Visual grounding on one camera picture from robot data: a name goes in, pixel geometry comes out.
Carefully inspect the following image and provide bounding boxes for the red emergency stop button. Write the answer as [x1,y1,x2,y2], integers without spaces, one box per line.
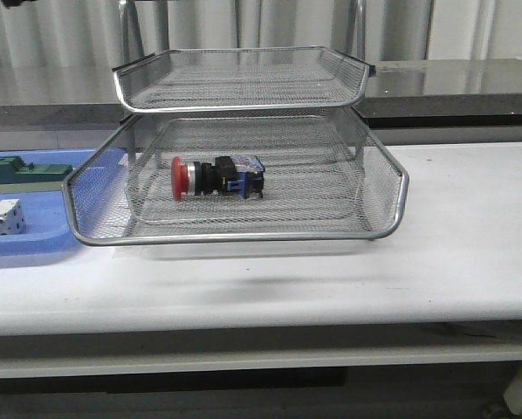
[171,155,265,201]

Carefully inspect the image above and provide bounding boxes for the mesh tray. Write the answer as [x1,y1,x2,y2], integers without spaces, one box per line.
[63,108,409,245]
[113,46,374,114]

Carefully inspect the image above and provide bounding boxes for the grey stone counter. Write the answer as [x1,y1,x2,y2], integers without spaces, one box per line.
[0,58,522,151]

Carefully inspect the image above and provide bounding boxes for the blue plastic tray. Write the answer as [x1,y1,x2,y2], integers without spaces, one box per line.
[0,147,131,271]

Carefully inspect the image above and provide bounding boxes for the white circuit breaker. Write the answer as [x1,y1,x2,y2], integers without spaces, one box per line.
[0,199,25,236]

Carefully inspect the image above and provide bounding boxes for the green terminal block module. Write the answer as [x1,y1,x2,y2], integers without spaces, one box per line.
[0,155,73,194]

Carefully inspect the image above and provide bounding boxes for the white pleated curtain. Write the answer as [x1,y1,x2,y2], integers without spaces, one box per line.
[0,0,522,106]

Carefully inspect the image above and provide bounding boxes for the grey metal rack frame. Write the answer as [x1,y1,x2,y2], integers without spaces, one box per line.
[117,0,376,244]

